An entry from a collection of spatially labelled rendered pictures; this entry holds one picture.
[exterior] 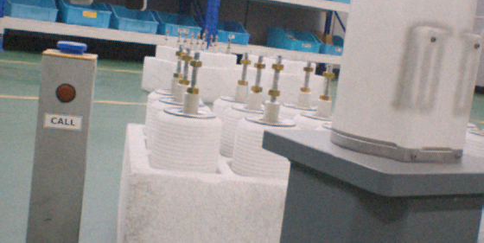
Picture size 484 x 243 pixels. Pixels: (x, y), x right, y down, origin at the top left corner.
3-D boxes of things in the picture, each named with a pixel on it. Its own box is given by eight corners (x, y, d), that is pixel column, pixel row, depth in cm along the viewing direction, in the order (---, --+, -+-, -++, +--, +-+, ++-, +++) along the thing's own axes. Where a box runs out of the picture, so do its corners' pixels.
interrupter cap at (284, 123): (233, 118, 94) (234, 114, 94) (273, 119, 99) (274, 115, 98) (265, 129, 88) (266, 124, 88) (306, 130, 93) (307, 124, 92)
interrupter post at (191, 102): (192, 114, 93) (195, 92, 92) (200, 118, 91) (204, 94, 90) (178, 114, 91) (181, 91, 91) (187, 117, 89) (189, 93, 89)
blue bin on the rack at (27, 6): (-6, 14, 531) (-4, -12, 528) (41, 19, 552) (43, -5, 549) (8, 17, 489) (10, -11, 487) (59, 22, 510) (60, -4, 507)
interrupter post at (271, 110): (258, 122, 94) (261, 100, 93) (270, 123, 95) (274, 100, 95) (268, 125, 92) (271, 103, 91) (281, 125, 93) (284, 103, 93)
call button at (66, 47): (85, 60, 89) (85, 45, 89) (54, 55, 89) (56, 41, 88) (85, 57, 93) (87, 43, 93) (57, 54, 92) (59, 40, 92)
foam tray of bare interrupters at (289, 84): (320, 107, 371) (324, 77, 369) (266, 105, 349) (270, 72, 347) (279, 97, 403) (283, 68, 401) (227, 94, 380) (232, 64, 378)
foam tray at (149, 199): (390, 316, 93) (410, 194, 91) (115, 304, 85) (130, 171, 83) (311, 227, 131) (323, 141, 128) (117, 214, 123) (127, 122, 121)
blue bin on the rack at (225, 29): (189, 37, 625) (192, 15, 622) (223, 41, 646) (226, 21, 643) (215, 41, 584) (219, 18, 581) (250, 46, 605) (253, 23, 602)
